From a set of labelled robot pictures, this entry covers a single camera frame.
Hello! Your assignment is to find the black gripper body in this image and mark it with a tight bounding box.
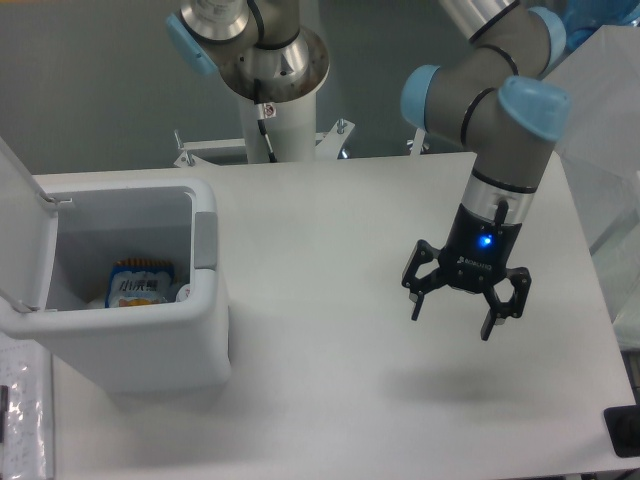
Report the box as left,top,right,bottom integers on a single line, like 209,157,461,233
435,202,522,294

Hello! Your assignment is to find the clear plastic bottle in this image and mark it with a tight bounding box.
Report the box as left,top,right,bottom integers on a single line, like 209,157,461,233
172,283,191,302

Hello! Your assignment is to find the blue snack bag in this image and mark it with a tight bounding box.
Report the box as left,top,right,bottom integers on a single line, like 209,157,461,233
104,258,175,308

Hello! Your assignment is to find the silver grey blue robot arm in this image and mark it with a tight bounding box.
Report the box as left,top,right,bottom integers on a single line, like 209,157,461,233
166,1,571,339

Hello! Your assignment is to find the white trash can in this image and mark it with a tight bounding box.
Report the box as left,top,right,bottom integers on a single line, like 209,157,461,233
1,146,231,393

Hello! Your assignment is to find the black device at table edge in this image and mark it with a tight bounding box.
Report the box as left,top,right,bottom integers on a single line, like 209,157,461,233
603,405,639,458

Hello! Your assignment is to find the blue water jug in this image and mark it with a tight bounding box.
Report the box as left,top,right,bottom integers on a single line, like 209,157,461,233
561,0,639,51

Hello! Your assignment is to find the clipboard with paper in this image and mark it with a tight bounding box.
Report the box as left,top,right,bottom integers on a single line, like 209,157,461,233
1,335,55,479

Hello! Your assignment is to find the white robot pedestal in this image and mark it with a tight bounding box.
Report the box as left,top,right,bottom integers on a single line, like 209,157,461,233
172,89,431,169

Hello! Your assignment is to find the black cable on pedestal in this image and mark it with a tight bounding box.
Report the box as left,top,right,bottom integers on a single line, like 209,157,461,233
252,79,279,164

